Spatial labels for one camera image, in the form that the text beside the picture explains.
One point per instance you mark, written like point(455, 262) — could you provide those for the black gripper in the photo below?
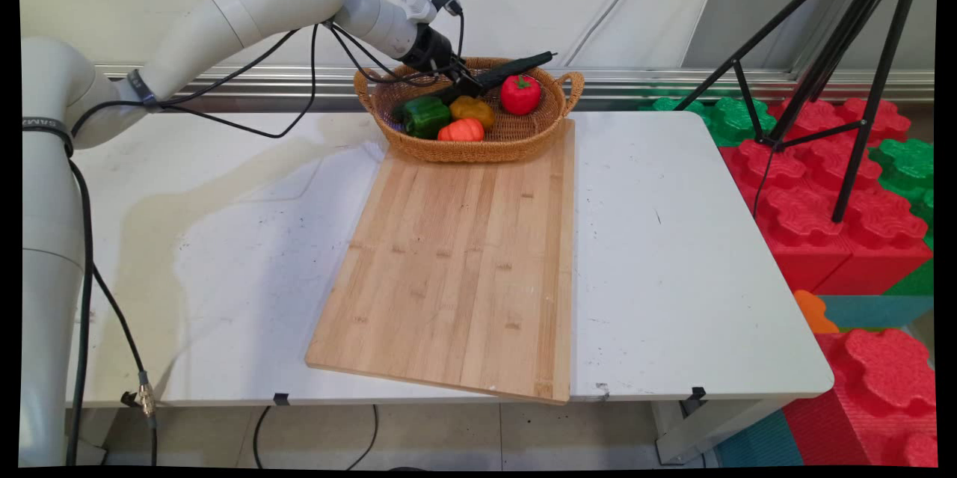
point(434, 51)

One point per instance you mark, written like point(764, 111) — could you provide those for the dark green cucumber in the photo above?
point(508, 72)

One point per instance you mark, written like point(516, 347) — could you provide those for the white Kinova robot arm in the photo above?
point(247, 10)

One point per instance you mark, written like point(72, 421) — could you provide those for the yellow bell pepper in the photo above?
point(475, 110)

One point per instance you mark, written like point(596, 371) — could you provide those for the green bell pepper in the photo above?
point(426, 117)

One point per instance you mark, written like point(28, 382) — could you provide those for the red tomato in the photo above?
point(520, 95)

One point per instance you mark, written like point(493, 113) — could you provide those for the woven wicker basket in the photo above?
point(516, 138)

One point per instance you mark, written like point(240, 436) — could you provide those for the wooden cutting board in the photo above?
point(456, 276)

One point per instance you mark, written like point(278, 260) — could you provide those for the green foam block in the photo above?
point(729, 119)
point(908, 164)

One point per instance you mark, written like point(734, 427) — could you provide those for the large red foam block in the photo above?
point(800, 216)

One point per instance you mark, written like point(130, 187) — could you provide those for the black table edge clip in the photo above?
point(128, 398)
point(281, 398)
point(697, 394)

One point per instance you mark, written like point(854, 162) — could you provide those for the black tripod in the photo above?
point(848, 37)

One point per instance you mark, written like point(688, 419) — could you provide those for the orange foam piece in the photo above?
point(813, 312)

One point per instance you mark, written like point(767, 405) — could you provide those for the white table leg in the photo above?
point(695, 433)

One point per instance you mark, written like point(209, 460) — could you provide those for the teal foam mat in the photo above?
point(875, 311)

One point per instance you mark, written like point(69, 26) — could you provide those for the aluminium wall rail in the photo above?
point(635, 81)

